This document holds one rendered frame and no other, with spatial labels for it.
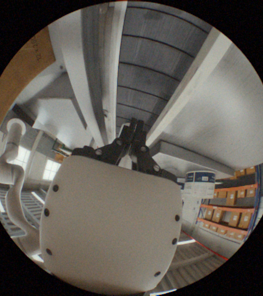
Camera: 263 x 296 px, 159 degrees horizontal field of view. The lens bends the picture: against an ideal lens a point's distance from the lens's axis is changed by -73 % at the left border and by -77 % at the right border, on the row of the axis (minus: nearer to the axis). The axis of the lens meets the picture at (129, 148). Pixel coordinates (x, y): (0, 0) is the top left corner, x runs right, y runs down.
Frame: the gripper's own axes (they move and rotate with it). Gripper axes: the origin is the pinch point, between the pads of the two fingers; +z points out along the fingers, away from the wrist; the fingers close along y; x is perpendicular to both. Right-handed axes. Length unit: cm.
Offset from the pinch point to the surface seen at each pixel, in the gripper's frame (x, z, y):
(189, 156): -14.2, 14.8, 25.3
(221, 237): -220, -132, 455
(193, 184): -26.8, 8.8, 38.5
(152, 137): -2.5, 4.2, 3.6
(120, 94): 2.6, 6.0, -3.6
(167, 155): -15.5, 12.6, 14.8
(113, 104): 0.0, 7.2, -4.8
